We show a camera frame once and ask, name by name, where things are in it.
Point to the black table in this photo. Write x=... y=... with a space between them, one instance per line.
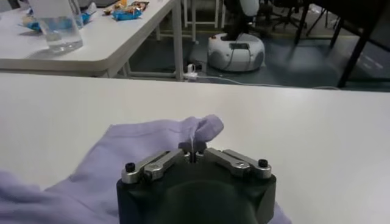
x=361 y=45

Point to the blue snack packet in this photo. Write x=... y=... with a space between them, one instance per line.
x=30 y=25
x=126 y=14

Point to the dark colourful snack packet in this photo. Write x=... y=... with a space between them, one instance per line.
x=140 y=5

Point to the clear unlabelled water bottle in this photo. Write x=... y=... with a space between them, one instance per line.
x=61 y=33

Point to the white table with snacks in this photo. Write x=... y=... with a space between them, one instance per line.
x=106 y=45

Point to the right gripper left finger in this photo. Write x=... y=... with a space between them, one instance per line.
x=152 y=167

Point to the white humanoid robot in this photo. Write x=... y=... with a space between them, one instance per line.
x=236 y=54

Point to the yellow snack packet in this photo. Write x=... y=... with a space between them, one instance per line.
x=117 y=6

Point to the purple t-shirt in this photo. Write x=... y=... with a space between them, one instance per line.
x=137 y=143

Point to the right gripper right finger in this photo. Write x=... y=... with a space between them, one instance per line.
x=240 y=165

